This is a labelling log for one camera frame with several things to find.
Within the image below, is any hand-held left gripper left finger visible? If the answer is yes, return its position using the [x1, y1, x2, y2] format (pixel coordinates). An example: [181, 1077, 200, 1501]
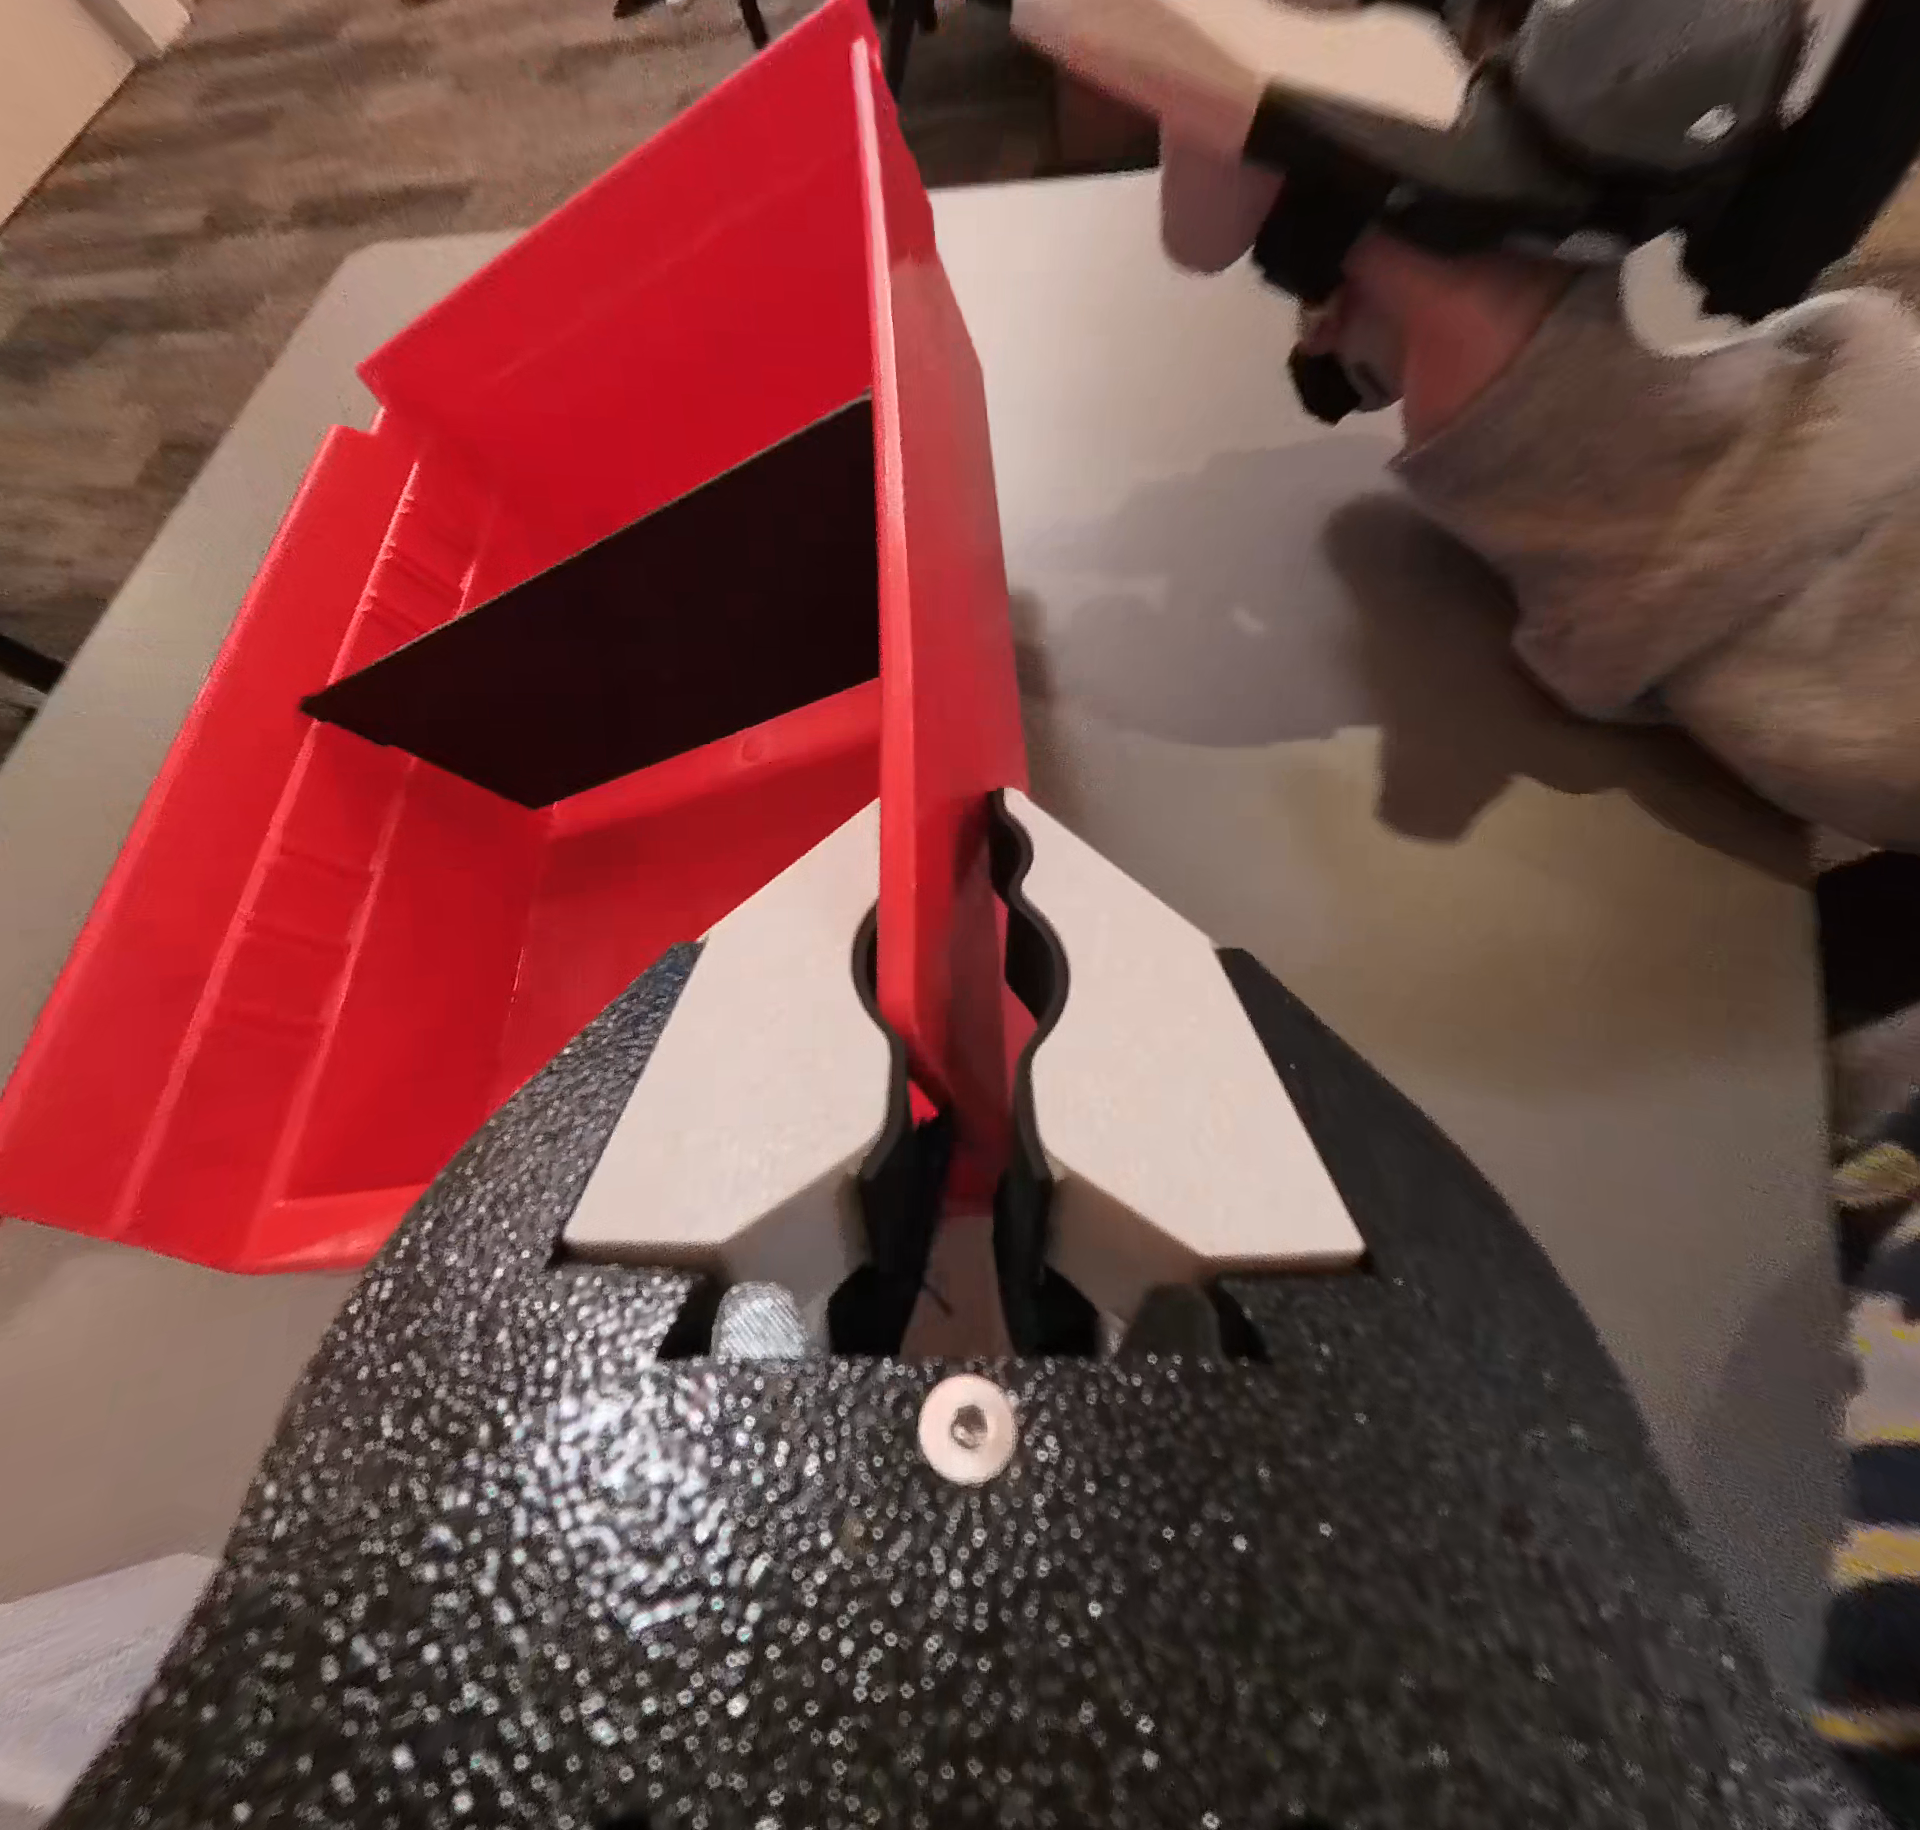
[561, 801, 962, 1354]

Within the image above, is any white door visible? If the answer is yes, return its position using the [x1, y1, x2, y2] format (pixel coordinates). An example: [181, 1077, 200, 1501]
[0, 0, 273, 218]

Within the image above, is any clear plastic bin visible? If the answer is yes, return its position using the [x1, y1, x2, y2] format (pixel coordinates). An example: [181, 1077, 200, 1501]
[0, 1552, 218, 1824]

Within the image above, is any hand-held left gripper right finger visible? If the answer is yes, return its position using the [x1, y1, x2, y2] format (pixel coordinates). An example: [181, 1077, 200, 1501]
[988, 786, 1369, 1354]

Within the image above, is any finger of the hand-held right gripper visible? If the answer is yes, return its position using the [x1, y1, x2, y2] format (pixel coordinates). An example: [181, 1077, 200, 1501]
[1011, 0, 1474, 136]
[1159, 133, 1292, 279]

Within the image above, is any person's right hand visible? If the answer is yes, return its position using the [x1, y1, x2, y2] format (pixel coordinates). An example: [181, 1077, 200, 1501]
[1340, 226, 1595, 443]

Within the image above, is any red plastic bin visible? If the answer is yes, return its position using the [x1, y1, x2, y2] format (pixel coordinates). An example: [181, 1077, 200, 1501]
[0, 0, 1037, 1274]

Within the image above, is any person's right forearm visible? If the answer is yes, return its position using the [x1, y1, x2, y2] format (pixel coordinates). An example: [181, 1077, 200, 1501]
[1386, 269, 1920, 848]

